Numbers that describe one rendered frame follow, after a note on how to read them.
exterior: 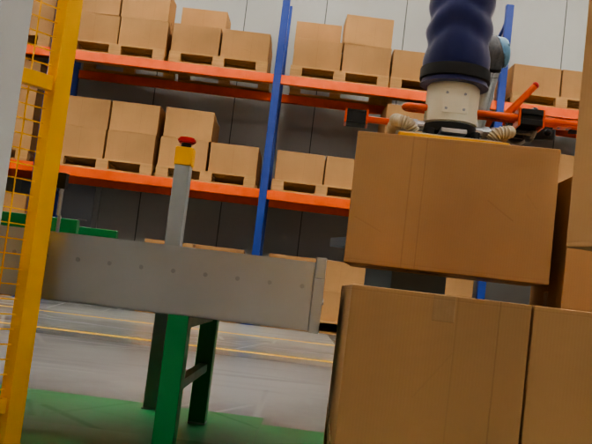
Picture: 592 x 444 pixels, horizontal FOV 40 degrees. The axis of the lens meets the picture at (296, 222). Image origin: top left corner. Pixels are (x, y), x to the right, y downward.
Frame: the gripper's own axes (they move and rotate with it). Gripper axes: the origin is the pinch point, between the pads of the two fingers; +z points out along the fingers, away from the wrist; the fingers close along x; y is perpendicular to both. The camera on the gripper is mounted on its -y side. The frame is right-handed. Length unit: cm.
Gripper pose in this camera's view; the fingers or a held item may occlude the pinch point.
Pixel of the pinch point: (536, 121)
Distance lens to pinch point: 275.9
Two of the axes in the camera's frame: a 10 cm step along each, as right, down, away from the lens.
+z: -0.3, -0.9, -10.0
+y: -9.9, -1.1, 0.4
